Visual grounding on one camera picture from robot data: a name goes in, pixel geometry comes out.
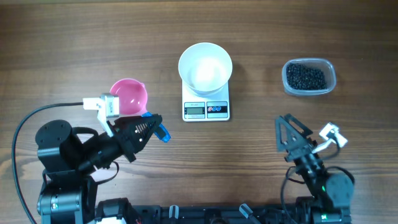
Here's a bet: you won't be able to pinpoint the white bowl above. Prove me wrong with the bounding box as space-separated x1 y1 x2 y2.
178 42 233 95

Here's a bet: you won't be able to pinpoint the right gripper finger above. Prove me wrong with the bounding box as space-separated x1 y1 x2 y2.
283 114 313 139
275 116 299 152

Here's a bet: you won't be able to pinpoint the black beans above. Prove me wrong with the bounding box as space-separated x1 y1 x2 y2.
286 63 326 90

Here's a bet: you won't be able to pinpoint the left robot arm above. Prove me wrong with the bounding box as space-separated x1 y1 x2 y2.
35 114 165 223

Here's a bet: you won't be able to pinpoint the white digital kitchen scale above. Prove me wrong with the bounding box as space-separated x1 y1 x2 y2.
182 83 231 122

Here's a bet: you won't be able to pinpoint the clear plastic container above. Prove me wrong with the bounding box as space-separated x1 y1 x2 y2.
282 58 336 96

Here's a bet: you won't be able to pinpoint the right black camera cable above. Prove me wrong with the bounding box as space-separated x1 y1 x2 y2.
279 133 341 224

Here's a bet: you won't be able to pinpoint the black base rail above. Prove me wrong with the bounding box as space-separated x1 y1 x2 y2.
93 203 352 224

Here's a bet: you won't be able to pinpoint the pink scoop with blue handle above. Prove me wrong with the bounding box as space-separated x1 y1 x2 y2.
109 78 171 142

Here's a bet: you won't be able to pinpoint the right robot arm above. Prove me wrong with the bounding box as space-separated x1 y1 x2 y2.
275 114 355 223

